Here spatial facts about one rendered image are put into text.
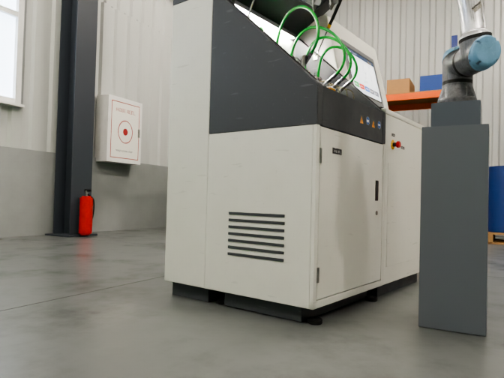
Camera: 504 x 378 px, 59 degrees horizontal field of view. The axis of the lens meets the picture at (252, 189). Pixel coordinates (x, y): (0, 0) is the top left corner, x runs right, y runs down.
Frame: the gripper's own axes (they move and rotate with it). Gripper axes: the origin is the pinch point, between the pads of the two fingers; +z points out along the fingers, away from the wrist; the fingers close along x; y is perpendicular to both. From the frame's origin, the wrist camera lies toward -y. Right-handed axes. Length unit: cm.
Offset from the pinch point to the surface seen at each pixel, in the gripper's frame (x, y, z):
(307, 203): -27, 62, 50
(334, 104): -4.9, 32.4, 27.1
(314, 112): -18.0, 39.5, 24.0
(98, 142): -114, -344, 306
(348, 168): 0, 45, 53
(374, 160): 24, 33, 64
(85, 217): -143, -222, 318
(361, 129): 15, 29, 46
